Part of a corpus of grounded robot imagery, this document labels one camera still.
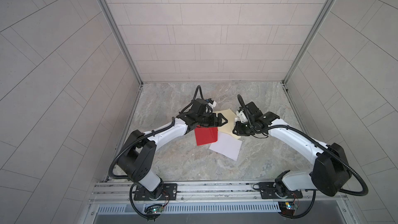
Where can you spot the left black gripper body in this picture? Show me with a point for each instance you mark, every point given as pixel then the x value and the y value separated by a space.
pixel 206 121

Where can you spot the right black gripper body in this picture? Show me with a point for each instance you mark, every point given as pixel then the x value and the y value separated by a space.
pixel 245 128

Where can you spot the red envelope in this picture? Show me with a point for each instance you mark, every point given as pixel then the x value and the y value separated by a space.
pixel 205 136

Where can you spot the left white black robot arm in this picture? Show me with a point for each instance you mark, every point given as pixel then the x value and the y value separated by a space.
pixel 135 159

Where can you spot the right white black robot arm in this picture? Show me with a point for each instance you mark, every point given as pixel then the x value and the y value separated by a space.
pixel 330 173

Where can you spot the cream yellow envelope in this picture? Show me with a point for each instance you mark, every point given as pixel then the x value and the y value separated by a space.
pixel 228 128

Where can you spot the white flat paper sheet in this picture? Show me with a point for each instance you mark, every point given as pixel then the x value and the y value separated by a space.
pixel 227 145

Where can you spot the right small circuit board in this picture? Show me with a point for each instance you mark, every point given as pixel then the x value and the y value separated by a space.
pixel 287 208

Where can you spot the small circuit board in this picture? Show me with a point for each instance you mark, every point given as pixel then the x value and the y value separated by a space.
pixel 287 208
pixel 154 209

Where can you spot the left small circuit board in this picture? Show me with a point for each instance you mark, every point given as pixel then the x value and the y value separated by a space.
pixel 154 209

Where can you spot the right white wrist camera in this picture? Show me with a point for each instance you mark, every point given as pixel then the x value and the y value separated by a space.
pixel 241 117

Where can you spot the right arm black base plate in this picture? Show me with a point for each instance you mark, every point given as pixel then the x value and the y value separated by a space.
pixel 273 190

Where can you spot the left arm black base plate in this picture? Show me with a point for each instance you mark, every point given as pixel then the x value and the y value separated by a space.
pixel 164 192

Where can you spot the aluminium rail frame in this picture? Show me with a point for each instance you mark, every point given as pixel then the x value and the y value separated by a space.
pixel 191 192

